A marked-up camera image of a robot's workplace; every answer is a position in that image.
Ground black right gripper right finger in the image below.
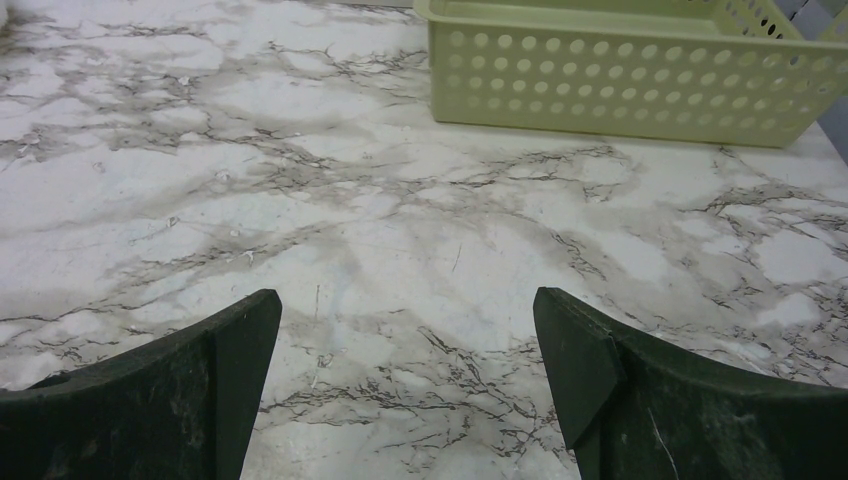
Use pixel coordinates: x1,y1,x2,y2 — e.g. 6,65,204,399
533,287,847,479

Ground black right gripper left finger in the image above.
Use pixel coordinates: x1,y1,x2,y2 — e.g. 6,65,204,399
1,289,283,479

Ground green perforated plastic basket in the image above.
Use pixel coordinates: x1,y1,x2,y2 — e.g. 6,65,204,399
413,1,847,148

